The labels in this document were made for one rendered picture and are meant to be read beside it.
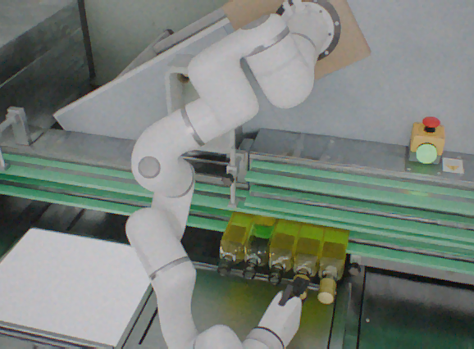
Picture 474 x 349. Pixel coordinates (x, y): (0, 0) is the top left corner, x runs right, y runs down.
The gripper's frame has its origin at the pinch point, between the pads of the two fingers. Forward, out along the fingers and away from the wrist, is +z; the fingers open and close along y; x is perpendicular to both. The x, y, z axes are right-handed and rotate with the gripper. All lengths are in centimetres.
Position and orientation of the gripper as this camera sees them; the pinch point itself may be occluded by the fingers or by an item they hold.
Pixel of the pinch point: (298, 292)
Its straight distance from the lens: 123.8
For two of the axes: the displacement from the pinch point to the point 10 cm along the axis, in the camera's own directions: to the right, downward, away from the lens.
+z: 5.0, -5.0, 7.1
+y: 0.0, -8.1, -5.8
